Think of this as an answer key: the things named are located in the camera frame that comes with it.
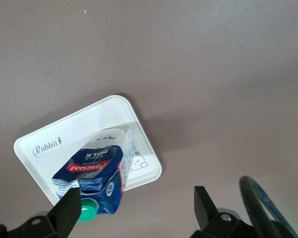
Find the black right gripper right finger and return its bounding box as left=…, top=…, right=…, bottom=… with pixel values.
left=193, top=185, right=254, bottom=238

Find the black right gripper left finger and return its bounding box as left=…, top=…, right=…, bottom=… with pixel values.
left=0, top=187, right=82, bottom=238

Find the blue milk carton green cap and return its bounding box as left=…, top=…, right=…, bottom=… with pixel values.
left=51, top=125, right=134, bottom=223

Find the cream rabbit print tray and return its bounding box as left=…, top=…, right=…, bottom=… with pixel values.
left=13, top=94, right=163, bottom=206

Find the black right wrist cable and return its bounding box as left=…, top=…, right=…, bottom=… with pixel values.
left=239, top=175, right=298, bottom=238

